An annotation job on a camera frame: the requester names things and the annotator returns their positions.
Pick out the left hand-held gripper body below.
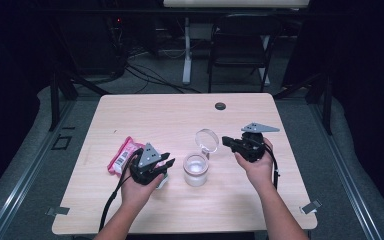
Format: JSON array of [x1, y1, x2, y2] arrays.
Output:
[[129, 143, 168, 186]]

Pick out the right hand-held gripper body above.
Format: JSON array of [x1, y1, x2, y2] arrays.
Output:
[[233, 122, 281, 164]]

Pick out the pink snack packet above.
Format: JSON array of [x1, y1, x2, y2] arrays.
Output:
[[107, 135, 170, 190]]

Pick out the glass jar with hinged lid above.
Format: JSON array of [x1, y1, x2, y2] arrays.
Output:
[[182, 128, 220, 188]]

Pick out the person's left hand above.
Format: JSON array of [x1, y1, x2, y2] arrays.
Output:
[[120, 172, 165, 210]]

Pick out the person's right hand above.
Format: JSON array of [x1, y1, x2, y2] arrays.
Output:
[[234, 137, 276, 192]]

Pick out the grey tape piece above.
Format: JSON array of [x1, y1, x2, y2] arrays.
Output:
[[45, 206, 71, 217], [299, 199, 323, 215]]

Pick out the black metal stand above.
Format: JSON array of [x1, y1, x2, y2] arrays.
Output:
[[273, 71, 334, 136], [48, 71, 111, 132]]

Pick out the black folding chair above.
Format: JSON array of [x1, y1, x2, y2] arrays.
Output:
[[208, 13, 283, 94]]

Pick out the dark computer tower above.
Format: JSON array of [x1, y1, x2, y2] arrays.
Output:
[[63, 16, 122, 76]]

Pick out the white desk top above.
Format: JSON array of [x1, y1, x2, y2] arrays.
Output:
[[163, 0, 310, 9]]

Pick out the right hand-held gripper cable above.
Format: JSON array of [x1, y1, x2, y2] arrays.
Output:
[[263, 142, 281, 192]]

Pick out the hand-held gripper cable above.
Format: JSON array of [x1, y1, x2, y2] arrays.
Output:
[[98, 148, 145, 233], [263, 142, 281, 192]]

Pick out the left hand-held gripper cable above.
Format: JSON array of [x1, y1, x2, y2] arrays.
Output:
[[98, 148, 145, 233]]

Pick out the black floor cables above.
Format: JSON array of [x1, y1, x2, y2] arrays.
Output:
[[124, 63, 202, 95]]

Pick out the aluminium floor rail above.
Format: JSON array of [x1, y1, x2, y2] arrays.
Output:
[[0, 99, 77, 240], [308, 99, 384, 240]]

